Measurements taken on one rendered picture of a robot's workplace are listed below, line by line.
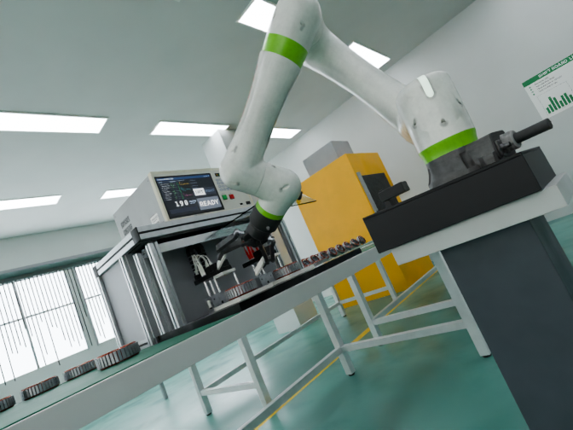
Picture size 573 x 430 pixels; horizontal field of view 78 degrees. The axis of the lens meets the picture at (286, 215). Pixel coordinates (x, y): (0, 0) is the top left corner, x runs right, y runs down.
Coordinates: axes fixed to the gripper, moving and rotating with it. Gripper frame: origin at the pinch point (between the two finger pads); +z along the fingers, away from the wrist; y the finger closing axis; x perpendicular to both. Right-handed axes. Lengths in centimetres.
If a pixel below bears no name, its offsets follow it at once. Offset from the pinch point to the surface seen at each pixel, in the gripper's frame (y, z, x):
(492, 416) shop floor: -101, 10, 45
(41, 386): 49, 57, 13
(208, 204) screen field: 9.1, 1.1, -32.8
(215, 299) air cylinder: 3.0, 15.3, 2.1
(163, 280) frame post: 22.7, 7.0, 3.8
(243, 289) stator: -1.0, 0.4, 8.8
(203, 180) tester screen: 12.4, -3.3, -42.0
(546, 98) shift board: -434, -104, -308
